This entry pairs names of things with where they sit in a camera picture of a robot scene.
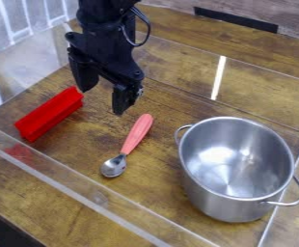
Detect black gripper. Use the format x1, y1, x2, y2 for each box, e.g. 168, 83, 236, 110
65, 18, 144, 115

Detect red rectangular block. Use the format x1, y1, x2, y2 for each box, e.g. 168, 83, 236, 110
15, 86, 84, 142

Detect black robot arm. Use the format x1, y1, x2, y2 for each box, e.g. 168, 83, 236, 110
64, 0, 144, 115

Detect silver steel pot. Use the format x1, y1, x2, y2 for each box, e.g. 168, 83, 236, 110
174, 116, 299, 223

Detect black strip on table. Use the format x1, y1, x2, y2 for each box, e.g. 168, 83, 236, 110
194, 7, 279, 34

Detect clear acrylic front barrier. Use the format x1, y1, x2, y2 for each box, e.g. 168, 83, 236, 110
0, 130, 219, 247

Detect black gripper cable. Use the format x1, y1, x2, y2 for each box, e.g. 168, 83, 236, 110
119, 6, 152, 47

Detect spoon with pink handle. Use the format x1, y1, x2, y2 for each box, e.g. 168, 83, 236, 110
100, 114, 154, 178

